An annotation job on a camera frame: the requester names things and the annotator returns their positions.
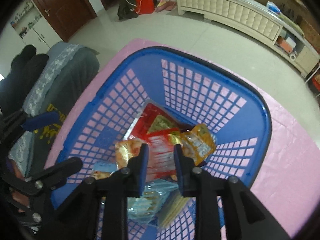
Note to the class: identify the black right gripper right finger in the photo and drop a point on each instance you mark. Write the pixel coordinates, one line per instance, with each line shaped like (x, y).
(244, 215)

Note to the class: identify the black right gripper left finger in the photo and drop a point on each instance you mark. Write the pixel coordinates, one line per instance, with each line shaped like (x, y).
(99, 207)

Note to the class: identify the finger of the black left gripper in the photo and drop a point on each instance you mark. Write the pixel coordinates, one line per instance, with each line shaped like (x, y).
(20, 119)
(55, 176)

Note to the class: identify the clear soda cracker packet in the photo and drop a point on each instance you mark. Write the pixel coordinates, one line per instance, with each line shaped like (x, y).
(172, 207)

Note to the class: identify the red tofu snack packet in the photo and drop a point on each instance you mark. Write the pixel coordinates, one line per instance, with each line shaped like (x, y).
(151, 118)

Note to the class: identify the pink fuzzy mat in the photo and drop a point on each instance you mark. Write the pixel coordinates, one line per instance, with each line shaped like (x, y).
(287, 167)

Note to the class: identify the egg yolk pastry packet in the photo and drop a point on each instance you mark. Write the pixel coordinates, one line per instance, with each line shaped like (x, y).
(103, 169)

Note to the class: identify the silver blue snack packet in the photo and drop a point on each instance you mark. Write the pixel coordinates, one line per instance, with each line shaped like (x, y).
(144, 209)

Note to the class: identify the grey embroidered chair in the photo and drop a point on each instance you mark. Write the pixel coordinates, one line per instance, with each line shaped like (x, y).
(69, 70)

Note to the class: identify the orange sausage snack packet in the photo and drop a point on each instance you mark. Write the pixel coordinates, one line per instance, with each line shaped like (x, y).
(127, 149)

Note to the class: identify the orange yellow snack packet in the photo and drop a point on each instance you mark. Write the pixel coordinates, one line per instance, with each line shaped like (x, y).
(198, 143)

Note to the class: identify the small red snack packet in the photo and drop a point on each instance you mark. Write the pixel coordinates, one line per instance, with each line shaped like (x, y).
(161, 153)

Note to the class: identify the white storage cupboard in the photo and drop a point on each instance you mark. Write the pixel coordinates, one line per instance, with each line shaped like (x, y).
(32, 27)

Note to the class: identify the brown wooden door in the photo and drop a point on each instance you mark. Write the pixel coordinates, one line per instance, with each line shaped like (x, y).
(66, 17)

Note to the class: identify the blue plastic basket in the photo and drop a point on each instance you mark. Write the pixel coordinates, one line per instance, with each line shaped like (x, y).
(167, 148)

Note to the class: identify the black bag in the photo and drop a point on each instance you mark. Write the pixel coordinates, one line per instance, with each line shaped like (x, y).
(127, 10)

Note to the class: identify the red shopping bag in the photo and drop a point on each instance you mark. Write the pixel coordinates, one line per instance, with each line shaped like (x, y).
(144, 7)

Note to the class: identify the red broom and dustpan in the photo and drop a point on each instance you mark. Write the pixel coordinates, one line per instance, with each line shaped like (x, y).
(165, 5)

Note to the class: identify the cream tv cabinet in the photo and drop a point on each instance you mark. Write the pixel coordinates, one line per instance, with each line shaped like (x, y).
(259, 22)

